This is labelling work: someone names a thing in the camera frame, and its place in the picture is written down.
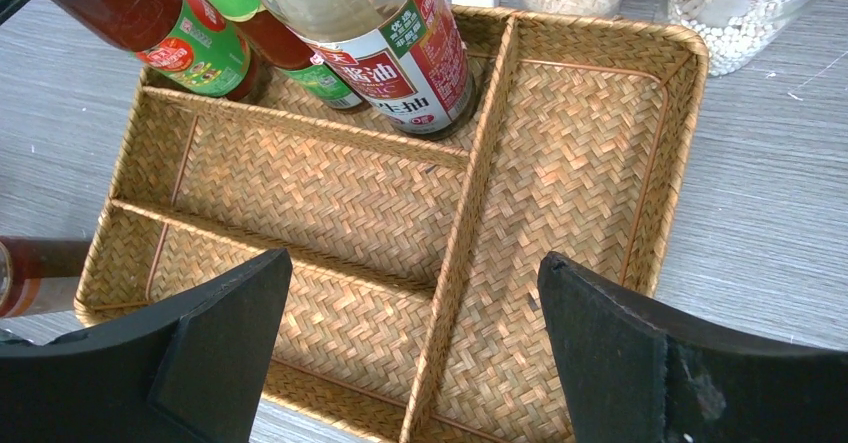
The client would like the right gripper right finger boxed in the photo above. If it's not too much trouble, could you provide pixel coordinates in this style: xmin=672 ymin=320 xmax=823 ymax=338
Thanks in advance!
xmin=537 ymin=252 xmax=847 ymax=442

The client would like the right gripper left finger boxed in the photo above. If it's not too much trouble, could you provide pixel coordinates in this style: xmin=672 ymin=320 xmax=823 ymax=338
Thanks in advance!
xmin=1 ymin=249 xmax=293 ymax=442

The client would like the yellow cap chili sauce bottle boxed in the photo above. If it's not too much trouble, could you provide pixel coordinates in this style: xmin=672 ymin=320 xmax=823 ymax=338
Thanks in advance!
xmin=50 ymin=0 xmax=260 ymax=101

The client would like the white lid sauce jar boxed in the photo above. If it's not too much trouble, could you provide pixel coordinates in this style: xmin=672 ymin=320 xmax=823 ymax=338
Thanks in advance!
xmin=1 ymin=236 xmax=91 ymax=318

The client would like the woven bamboo divided tray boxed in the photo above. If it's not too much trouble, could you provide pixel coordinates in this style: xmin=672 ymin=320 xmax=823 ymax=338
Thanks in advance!
xmin=75 ymin=6 xmax=708 ymax=442

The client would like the tall soy sauce bottle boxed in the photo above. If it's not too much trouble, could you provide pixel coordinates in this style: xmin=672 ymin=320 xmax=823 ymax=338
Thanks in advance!
xmin=262 ymin=0 xmax=476 ymax=140

